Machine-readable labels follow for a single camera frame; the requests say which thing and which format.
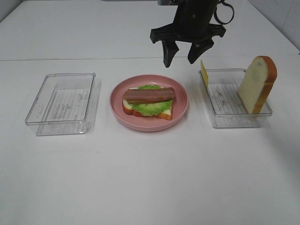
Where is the pink round plate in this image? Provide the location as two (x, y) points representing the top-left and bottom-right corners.
(110, 75), (189, 132)

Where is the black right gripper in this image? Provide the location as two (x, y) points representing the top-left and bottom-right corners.
(150, 0), (226, 68)

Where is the right clear plastic tray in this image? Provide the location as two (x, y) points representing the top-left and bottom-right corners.
(199, 68), (272, 128)

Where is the green lettuce leaf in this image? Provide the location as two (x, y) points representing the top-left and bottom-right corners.
(131, 84), (173, 117)

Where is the yellow cheese slice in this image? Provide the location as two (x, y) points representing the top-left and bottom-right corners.
(200, 60), (209, 88)

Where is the bread slice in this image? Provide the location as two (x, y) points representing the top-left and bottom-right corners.
(238, 56), (277, 114)
(122, 87), (174, 121)

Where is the clear plastic tray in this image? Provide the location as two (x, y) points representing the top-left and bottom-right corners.
(199, 68), (272, 128)
(25, 72), (101, 136)

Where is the bacon strip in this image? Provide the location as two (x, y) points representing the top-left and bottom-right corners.
(127, 99), (169, 104)
(123, 87), (175, 101)

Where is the left clear plastic tray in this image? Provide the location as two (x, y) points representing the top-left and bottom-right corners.
(25, 72), (101, 136)

